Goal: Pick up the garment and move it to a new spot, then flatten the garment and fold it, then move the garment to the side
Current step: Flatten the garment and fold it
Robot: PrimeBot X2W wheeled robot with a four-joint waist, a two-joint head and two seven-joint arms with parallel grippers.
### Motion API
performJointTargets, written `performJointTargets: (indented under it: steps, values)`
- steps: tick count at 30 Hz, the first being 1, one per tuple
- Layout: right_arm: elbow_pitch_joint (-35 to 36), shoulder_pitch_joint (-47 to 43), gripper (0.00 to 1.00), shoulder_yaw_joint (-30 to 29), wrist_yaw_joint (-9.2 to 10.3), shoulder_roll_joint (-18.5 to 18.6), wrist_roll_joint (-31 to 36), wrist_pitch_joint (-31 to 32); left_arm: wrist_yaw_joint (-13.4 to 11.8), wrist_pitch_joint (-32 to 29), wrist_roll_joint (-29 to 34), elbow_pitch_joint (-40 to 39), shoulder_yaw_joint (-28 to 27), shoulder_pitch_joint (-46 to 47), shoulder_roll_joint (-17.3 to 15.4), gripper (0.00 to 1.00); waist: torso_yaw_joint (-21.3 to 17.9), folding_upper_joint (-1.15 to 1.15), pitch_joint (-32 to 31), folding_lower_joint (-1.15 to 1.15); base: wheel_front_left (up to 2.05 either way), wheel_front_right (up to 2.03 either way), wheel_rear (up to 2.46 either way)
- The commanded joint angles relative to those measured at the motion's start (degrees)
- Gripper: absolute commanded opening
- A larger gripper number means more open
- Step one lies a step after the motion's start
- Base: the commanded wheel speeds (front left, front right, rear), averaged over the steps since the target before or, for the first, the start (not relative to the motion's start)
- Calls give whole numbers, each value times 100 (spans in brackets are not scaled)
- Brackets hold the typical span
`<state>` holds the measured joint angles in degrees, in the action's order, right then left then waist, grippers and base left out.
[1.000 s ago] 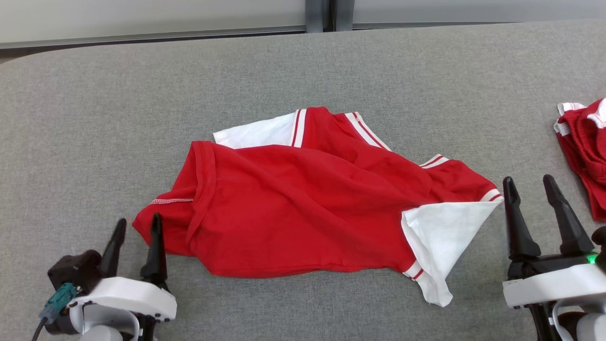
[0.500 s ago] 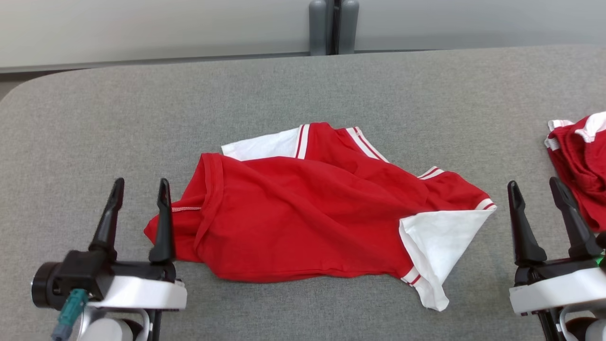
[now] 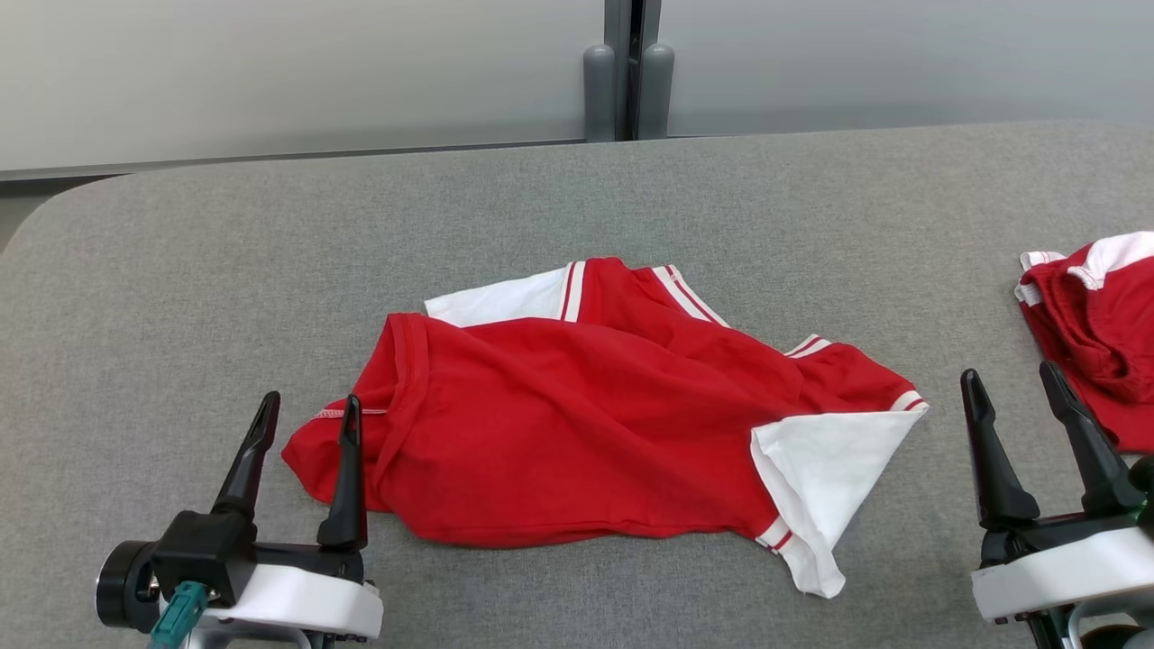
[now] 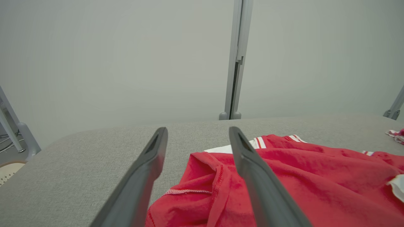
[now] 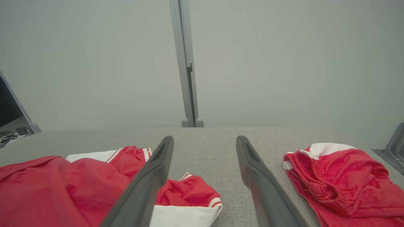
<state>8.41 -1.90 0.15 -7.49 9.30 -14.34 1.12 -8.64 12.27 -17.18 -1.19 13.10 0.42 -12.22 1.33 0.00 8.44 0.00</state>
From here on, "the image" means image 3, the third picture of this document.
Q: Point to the red shorts with white trim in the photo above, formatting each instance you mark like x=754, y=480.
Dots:
x=1100, y=333

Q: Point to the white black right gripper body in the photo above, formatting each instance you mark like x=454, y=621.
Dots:
x=1064, y=572

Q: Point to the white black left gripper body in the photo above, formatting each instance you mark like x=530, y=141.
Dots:
x=306, y=599

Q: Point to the grey partition post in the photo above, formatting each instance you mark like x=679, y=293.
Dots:
x=628, y=72

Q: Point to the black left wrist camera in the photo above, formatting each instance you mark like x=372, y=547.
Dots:
x=198, y=554

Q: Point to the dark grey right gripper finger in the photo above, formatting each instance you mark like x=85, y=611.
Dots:
x=996, y=469
x=1095, y=460

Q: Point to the red shirt with white stripes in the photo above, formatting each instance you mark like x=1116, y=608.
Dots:
x=586, y=433

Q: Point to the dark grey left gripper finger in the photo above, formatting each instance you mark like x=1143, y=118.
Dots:
x=251, y=469
x=347, y=496

